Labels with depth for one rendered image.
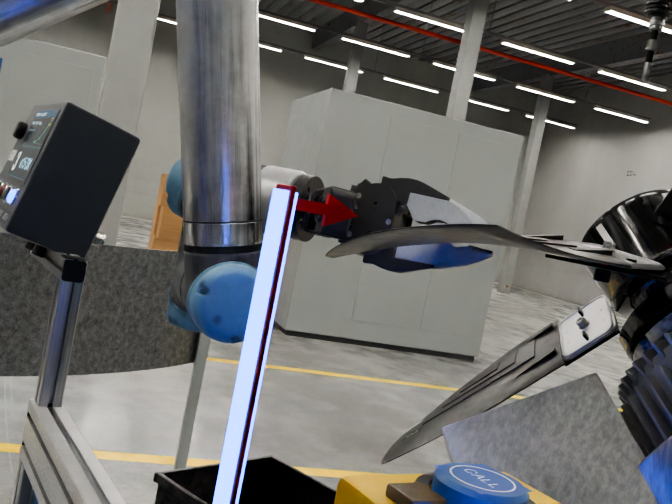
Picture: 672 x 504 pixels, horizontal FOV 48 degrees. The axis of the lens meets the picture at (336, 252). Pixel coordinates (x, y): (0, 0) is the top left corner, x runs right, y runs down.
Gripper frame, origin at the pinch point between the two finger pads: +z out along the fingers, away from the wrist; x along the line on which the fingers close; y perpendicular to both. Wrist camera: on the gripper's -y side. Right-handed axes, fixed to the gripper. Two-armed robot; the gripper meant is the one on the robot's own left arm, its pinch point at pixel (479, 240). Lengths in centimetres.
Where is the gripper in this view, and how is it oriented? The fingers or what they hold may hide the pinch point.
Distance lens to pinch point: 72.8
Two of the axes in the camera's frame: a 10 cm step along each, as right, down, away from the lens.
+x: -2.3, 9.7, -0.5
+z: 9.1, 2.0, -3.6
